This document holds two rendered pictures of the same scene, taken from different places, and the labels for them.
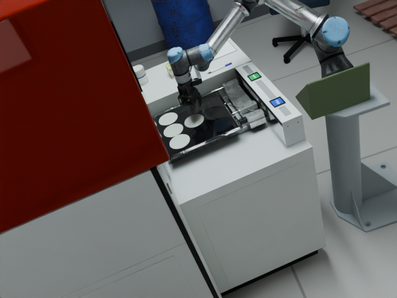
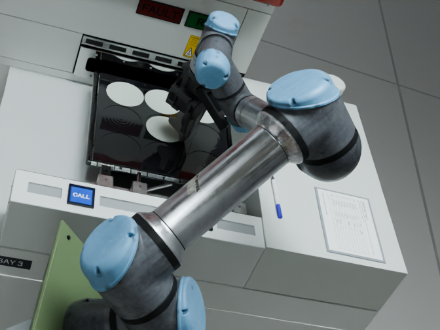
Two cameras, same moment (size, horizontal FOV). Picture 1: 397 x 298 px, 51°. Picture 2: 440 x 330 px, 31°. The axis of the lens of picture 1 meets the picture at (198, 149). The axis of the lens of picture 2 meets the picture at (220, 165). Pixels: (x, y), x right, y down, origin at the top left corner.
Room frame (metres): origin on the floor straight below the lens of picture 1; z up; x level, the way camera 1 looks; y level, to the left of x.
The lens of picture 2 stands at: (1.40, -1.59, 2.13)
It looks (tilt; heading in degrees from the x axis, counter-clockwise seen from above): 39 degrees down; 74
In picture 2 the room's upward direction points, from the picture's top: 25 degrees clockwise
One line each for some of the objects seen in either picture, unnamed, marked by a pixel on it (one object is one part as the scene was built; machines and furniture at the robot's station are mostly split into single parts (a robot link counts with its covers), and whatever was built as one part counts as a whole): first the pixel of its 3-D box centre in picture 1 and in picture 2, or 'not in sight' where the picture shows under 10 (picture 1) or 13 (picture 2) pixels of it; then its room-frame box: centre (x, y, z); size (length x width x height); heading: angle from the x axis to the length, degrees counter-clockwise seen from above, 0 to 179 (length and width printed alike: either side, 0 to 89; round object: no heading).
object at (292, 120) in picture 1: (267, 100); (134, 230); (1.63, -0.39, 0.89); 0.55 x 0.09 x 0.14; 4
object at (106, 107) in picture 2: (194, 122); (163, 128); (1.66, -0.03, 0.90); 0.34 x 0.34 x 0.01; 4
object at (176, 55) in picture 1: (178, 61); (217, 38); (1.70, -0.05, 1.21); 0.09 x 0.08 x 0.11; 85
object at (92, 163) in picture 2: (227, 107); (163, 177); (1.68, -0.21, 0.90); 0.38 x 0.01 x 0.01; 4
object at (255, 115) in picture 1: (254, 115); (103, 191); (1.54, -0.30, 0.89); 0.08 x 0.03 x 0.03; 94
